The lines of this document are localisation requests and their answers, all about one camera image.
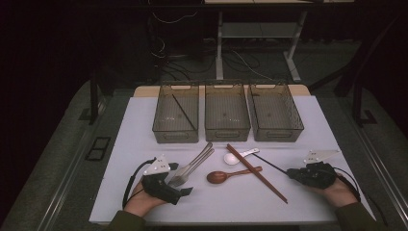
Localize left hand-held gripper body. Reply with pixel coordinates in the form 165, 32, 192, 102
140, 154, 183, 206

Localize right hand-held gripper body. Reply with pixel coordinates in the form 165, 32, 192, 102
293, 148, 341, 190

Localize metal knife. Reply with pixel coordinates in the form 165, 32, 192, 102
171, 141, 214, 181

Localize metal fork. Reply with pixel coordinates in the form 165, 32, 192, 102
166, 147, 216, 189

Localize brown wooden spoon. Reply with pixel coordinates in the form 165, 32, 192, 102
206, 166, 264, 185

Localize transparent grey plastic bin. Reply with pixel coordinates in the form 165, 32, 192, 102
204, 83, 252, 142
247, 83, 305, 142
152, 84, 200, 144

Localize white ceramic spoon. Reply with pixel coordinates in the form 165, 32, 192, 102
223, 147, 261, 167

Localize person's left hand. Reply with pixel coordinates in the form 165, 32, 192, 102
123, 178, 167, 218

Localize person's right hand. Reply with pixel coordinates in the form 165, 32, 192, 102
306, 175, 359, 210

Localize white table mat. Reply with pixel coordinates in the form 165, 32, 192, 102
89, 94, 377, 224

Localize black metal stand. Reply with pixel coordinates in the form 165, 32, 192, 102
350, 81, 379, 128
78, 68, 109, 126

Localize black tripod legs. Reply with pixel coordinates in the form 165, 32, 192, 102
308, 13, 408, 98

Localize white metal desk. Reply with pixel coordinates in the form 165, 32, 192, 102
203, 0, 355, 84

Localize left hand-held gripper black cable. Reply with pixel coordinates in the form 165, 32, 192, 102
121, 157, 158, 210

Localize hand-held gripper black cable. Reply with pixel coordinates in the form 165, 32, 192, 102
121, 157, 158, 210
333, 167, 362, 203

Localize right hand-held gripper black cable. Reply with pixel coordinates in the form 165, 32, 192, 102
333, 167, 362, 203

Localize metal floor rail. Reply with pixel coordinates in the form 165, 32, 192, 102
354, 124, 408, 222
37, 126, 99, 231

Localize black floor frame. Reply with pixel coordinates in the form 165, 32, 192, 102
85, 136, 113, 162

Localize black floor cables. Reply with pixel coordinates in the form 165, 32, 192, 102
150, 35, 292, 83

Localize white floor cable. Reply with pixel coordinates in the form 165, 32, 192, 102
231, 49, 275, 82

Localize white hanging cable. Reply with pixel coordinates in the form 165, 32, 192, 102
151, 11, 199, 25

